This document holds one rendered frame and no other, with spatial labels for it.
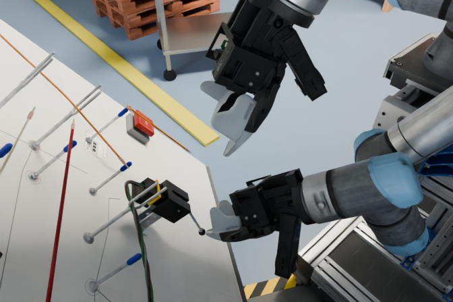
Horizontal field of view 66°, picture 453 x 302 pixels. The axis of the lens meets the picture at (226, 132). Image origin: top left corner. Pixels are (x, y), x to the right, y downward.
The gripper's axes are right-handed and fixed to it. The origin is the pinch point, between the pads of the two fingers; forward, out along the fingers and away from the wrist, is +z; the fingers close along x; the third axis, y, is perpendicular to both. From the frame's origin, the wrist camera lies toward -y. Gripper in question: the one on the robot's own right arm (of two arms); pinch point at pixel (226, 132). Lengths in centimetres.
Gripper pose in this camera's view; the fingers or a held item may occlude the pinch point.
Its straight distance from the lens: 52.2
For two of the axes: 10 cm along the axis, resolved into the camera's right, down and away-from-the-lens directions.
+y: -8.6, -2.4, -4.5
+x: 2.1, 6.3, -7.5
